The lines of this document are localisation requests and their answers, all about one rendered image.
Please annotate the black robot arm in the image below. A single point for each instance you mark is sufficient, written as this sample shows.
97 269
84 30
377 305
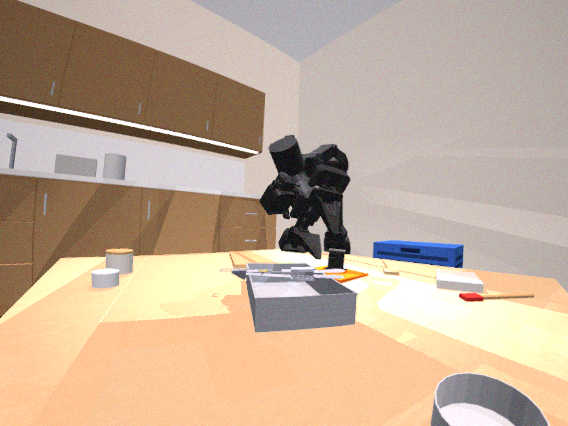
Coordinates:
293 166

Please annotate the short grey cylinder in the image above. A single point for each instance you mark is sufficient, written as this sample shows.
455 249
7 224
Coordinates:
105 278

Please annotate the grey jar with wooden lid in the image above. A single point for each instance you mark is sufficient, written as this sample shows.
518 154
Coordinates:
121 259

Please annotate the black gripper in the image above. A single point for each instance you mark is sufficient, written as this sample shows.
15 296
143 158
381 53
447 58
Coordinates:
324 201

